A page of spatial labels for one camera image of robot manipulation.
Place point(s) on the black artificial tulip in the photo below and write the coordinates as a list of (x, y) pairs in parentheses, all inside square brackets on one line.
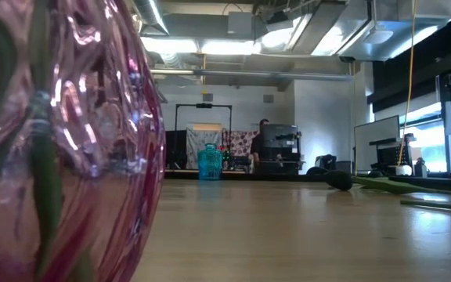
[(437, 204), (339, 180)]

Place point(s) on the dark bottle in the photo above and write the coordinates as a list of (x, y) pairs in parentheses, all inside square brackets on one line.
[(420, 167)]

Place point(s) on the dark dome object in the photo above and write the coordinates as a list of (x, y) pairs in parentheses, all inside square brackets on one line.
[(316, 171)]

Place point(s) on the pink glass vase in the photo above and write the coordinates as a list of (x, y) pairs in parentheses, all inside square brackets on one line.
[(92, 156)]

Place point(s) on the grey hanging cloth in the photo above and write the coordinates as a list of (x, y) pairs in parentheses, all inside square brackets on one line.
[(198, 141)]

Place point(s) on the black aluminium table frame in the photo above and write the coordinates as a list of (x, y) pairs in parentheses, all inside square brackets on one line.
[(280, 177)]

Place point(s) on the black equipment cabinet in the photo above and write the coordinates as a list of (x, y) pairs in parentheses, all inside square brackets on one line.
[(282, 149)]

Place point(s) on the round silver air duct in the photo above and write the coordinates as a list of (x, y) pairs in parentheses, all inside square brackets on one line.
[(151, 11)]

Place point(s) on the pink patterned cloth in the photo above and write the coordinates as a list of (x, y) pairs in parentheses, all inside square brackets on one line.
[(241, 145)]

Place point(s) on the silver ceiling pipe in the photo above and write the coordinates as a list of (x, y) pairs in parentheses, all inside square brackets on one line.
[(249, 73)]

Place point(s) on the white round stand base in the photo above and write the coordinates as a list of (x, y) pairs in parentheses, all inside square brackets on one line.
[(399, 169)]

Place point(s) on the whiteboard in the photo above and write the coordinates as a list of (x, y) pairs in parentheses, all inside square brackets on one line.
[(376, 137)]

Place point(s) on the teal glass vase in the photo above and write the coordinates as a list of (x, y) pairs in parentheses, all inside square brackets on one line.
[(210, 160)]

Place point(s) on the grey bin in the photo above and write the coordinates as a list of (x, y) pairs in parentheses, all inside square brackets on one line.
[(343, 167)]

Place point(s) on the ceiling light panel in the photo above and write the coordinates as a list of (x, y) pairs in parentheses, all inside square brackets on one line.
[(227, 47), (169, 45)]

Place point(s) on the black panel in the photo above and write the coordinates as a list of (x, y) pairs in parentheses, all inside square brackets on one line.
[(176, 149)]

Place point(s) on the person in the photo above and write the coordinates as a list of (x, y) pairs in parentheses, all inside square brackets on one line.
[(257, 145)]

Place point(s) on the grey wall vent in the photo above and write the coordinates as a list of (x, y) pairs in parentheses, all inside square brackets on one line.
[(208, 97), (268, 98)]

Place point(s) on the black rig frame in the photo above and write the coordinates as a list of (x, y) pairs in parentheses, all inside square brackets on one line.
[(175, 117)]

